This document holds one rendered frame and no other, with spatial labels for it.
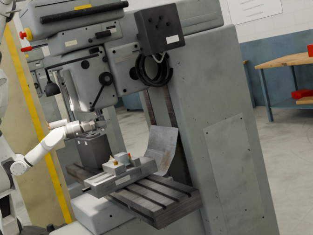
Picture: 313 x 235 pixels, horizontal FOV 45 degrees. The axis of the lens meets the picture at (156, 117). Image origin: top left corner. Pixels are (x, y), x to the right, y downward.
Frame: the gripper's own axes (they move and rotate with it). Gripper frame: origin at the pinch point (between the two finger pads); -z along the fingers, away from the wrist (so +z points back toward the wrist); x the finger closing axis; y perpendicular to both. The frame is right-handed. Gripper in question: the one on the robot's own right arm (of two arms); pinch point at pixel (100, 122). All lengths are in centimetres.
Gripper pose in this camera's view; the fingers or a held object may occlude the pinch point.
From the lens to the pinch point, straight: 205.4
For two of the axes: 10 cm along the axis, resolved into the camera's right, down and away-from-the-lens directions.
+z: -9.6, 2.6, -1.1
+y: 2.4, 9.5, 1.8
